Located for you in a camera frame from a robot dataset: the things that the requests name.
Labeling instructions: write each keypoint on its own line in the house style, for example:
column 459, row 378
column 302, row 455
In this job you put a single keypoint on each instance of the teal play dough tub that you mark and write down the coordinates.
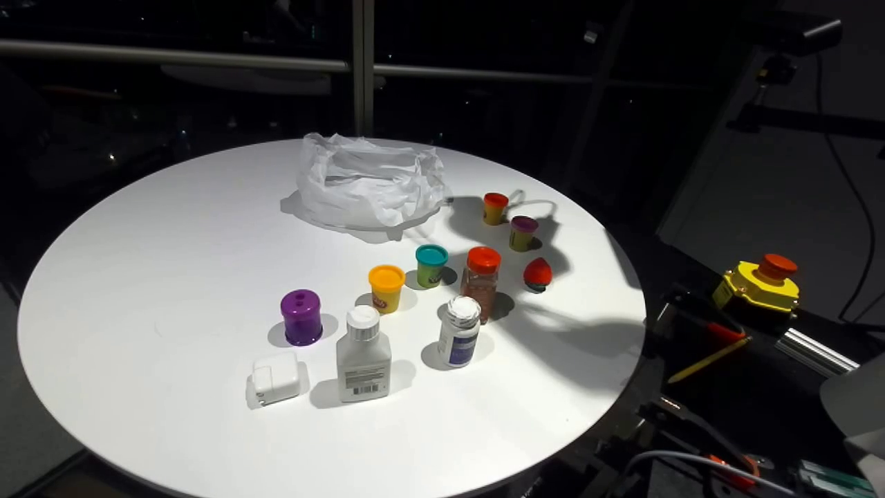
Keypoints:
column 429, row 264

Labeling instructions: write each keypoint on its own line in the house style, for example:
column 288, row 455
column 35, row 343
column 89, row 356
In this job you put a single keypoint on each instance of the yellow tub with pink lid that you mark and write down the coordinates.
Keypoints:
column 524, row 230

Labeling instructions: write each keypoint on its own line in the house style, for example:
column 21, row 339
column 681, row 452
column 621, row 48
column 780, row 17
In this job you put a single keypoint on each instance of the white plastic bag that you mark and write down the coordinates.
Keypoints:
column 368, row 183

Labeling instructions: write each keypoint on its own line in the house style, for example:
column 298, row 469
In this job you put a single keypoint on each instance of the purple plastic container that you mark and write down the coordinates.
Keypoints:
column 302, row 317

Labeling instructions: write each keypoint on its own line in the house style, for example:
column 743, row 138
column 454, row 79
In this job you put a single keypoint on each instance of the spice jar with red lid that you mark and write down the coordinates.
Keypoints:
column 483, row 281

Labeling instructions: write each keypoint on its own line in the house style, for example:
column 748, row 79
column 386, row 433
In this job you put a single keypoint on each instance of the orange play dough tub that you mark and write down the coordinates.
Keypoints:
column 386, row 289

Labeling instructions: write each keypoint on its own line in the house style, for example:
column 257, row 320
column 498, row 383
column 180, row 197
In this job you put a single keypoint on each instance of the white bottle with blue label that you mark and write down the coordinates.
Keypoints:
column 459, row 333

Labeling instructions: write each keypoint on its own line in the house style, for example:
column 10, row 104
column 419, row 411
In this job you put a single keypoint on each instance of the square white bottle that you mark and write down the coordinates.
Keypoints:
column 363, row 361

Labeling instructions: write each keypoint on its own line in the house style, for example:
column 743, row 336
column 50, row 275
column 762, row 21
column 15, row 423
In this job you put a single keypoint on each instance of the white power adapter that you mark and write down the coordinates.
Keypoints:
column 274, row 379

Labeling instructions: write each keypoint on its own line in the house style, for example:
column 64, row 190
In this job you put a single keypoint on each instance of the yellow pencil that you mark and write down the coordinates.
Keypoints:
column 708, row 361

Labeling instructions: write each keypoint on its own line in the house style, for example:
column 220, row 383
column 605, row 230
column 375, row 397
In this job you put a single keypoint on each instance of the yellow emergency stop button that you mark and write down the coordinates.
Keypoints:
column 758, row 284

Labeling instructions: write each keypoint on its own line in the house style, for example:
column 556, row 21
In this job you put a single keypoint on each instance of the aluminium extrusion bar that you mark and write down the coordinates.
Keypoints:
column 816, row 349

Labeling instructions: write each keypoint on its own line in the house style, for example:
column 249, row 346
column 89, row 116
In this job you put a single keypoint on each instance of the white rounded cover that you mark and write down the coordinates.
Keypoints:
column 855, row 401

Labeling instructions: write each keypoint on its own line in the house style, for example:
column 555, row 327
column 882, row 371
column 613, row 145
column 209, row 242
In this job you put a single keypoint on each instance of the vertical metal post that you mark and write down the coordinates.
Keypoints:
column 363, row 65

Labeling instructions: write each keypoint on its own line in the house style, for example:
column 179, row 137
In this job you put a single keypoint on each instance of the horizontal metal rail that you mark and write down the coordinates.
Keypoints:
column 183, row 57

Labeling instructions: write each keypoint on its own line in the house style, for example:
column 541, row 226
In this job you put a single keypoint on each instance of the black camera on mount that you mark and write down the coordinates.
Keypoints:
column 805, row 32

